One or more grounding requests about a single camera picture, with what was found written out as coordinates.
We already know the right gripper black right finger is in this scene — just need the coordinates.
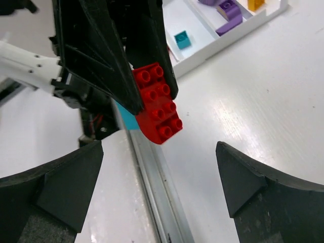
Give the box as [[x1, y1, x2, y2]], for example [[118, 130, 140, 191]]
[[216, 141, 323, 242]]

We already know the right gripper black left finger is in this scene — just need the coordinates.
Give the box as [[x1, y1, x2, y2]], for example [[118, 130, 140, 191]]
[[1, 141, 104, 242]]

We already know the small teal lego cube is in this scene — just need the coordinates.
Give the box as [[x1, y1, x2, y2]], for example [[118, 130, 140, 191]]
[[174, 30, 191, 50]]

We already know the white compartment sorting tray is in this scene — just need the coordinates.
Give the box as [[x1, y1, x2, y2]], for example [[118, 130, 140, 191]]
[[163, 0, 288, 77]]

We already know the purple brick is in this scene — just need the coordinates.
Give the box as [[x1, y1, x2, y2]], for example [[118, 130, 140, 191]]
[[198, 0, 218, 6]]

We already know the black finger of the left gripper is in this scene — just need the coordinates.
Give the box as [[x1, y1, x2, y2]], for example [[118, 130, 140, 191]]
[[52, 1, 144, 115], [126, 1, 178, 99]]

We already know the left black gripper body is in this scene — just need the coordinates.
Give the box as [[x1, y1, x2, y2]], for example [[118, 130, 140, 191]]
[[50, 35, 127, 139]]

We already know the yellow lego brick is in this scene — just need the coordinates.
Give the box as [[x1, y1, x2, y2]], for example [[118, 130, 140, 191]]
[[248, 0, 265, 12]]

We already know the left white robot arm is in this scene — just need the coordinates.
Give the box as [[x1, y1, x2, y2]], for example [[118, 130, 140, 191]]
[[1, 1, 183, 144]]

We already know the purple paw print lego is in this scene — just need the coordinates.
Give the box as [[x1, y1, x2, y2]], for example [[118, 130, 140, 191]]
[[216, 0, 243, 36]]

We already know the teal lego brick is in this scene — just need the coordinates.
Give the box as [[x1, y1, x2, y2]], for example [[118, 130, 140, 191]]
[[115, 101, 140, 130]]

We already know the red lego brick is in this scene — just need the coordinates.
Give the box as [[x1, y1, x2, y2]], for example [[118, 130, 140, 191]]
[[133, 62, 183, 145]]

